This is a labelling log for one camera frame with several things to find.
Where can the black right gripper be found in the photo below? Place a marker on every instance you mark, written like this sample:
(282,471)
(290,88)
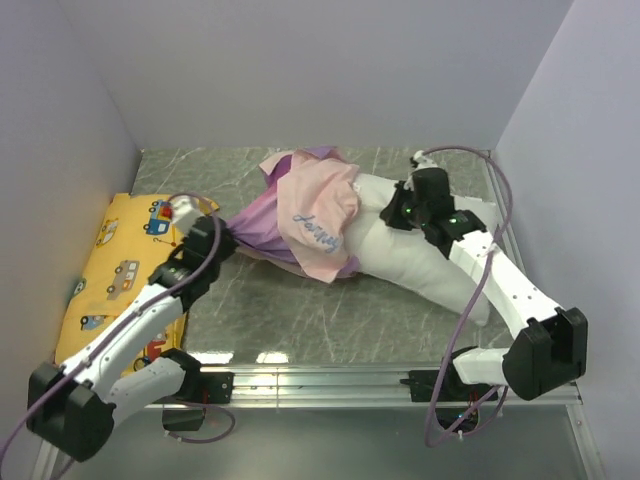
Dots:
(393,214)

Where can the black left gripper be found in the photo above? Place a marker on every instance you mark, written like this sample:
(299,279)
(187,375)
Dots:
(229,246)

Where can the white pillow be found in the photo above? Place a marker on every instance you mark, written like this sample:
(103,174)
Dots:
(403,258)

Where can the pink purple pillowcase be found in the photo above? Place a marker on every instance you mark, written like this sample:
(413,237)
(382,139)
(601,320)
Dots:
(299,222)

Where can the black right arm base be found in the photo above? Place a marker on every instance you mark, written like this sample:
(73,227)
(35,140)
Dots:
(454,397)

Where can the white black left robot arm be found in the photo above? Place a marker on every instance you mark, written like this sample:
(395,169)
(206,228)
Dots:
(76,406)

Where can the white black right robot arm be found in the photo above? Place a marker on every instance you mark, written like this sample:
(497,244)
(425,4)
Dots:
(549,347)

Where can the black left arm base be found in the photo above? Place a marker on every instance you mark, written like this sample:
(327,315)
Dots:
(187,409)

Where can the yellow cartoon car pillow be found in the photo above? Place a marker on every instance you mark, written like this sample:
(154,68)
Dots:
(135,237)

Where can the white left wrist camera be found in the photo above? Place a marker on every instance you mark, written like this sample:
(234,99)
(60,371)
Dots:
(185,212)

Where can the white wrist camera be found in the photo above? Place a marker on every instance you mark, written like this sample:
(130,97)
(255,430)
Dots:
(420,160)
(185,212)

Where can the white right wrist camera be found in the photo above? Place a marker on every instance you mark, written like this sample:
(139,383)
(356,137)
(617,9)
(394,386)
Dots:
(420,160)

